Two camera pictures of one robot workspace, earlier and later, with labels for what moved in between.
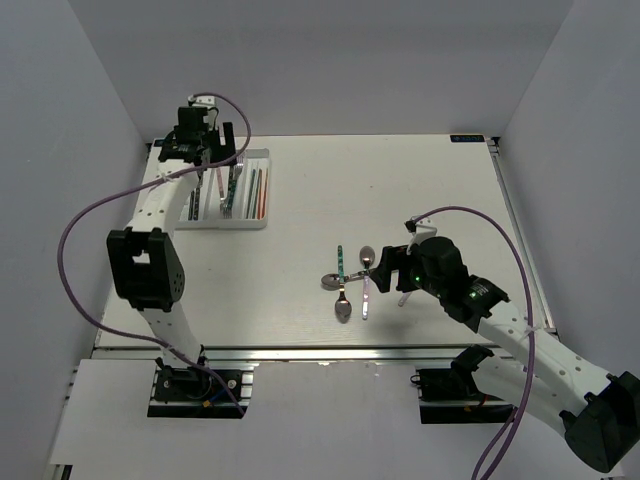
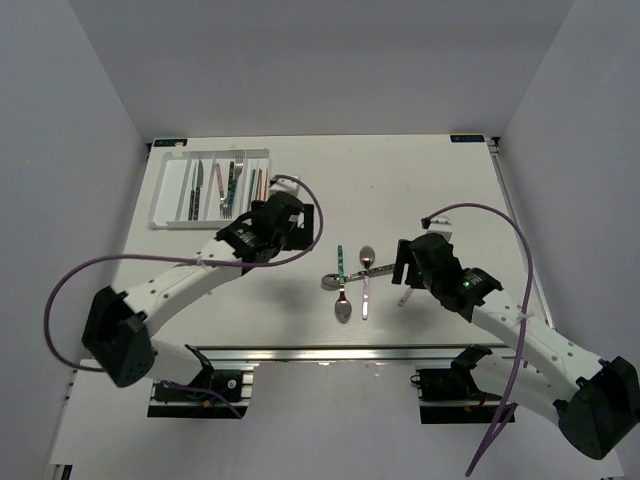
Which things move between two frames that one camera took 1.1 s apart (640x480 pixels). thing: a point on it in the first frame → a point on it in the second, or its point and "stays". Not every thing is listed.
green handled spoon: x=343 y=305 stays
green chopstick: x=253 y=176 stays
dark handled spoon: x=330 y=281 stays
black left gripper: x=229 y=149 → x=301 y=236
